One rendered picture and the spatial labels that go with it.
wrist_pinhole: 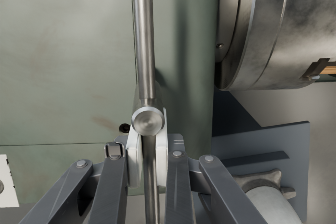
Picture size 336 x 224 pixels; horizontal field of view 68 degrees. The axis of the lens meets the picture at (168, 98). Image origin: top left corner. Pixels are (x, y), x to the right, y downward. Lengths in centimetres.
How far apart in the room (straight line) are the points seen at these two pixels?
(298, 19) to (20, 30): 30
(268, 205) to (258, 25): 62
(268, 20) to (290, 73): 9
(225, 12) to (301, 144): 75
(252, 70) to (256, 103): 139
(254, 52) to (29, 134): 28
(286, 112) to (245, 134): 96
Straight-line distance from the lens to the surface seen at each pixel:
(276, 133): 95
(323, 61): 39
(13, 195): 39
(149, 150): 19
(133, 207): 206
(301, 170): 107
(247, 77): 36
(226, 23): 35
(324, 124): 202
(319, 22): 34
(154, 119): 16
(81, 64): 28
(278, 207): 84
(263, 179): 93
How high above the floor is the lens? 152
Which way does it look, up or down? 71 degrees down
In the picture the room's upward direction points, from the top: 174 degrees clockwise
